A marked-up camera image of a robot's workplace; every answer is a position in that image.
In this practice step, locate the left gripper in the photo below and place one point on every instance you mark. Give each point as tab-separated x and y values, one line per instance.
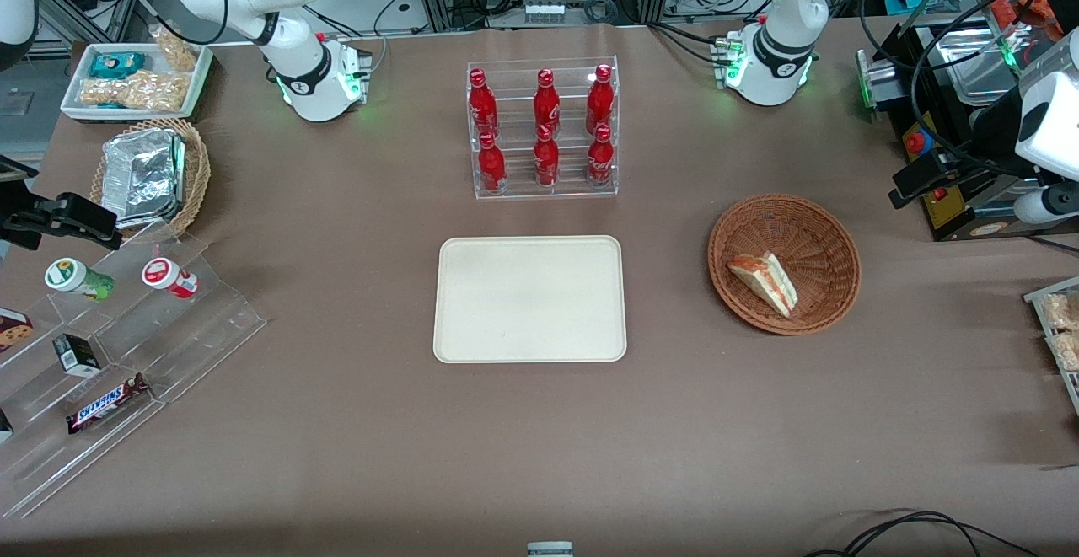
993	137

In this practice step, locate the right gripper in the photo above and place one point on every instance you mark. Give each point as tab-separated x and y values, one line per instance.
10	206

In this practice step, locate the triangle sandwich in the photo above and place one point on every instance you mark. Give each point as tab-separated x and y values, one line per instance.
767	283

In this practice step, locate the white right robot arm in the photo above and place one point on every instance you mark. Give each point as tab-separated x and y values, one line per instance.
295	60

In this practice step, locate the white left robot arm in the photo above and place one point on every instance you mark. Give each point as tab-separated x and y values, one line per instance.
771	51

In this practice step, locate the light wicker basket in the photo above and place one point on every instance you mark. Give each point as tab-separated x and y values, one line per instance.
195	169

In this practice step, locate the brown wicker basket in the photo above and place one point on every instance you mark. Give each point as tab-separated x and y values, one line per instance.
809	237

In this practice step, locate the white rectangular snack tray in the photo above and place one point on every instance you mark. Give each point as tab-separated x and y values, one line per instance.
76	77

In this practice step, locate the tray with snack packs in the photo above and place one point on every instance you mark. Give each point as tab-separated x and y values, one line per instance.
1038	294

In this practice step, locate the cream plastic tray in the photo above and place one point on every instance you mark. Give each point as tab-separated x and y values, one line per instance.
531	300

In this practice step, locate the black food warmer cabinet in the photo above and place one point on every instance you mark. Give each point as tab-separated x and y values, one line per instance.
944	216

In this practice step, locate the green lid cup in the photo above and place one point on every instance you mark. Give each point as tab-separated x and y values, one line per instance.
74	277

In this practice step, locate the silver foil packet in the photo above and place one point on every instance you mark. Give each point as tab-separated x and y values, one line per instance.
142	174

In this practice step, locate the red lid cup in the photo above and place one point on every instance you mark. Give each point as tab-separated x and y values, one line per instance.
167	275

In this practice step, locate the silver metal cylinder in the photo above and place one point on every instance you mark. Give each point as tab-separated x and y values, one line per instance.
877	85

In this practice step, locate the stainless steel pan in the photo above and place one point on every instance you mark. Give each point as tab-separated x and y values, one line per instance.
969	68

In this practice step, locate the small black box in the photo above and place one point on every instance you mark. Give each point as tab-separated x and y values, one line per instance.
77	355

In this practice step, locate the brown cookie box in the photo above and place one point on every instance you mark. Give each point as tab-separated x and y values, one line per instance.
13	329

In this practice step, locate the large clear nut bag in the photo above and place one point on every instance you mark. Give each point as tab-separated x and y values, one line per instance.
135	92

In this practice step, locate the clear acrylic stepped stand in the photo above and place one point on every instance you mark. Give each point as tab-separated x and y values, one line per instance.
194	338

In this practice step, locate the teal snack packet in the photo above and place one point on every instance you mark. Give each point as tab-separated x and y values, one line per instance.
116	64

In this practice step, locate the snickers chocolate bar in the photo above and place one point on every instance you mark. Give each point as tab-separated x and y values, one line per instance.
108	404

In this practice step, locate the orange fried food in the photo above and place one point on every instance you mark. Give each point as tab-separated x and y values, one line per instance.
1007	11

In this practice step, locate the clear bag of puffs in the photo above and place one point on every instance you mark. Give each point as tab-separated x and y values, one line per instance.
1060	311
1067	351

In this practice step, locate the small clear nut bag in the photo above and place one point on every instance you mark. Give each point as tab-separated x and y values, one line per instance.
177	50

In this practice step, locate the red cola bottle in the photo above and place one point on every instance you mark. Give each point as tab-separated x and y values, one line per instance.
599	102
546	161
491	168
482	106
546	106
600	159

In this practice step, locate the clear acrylic bottle rack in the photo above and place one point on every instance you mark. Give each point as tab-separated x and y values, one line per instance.
573	190

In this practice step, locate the white power strip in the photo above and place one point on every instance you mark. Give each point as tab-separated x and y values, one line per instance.
544	11

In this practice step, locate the small grey device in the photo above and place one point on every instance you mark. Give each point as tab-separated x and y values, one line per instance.
550	549

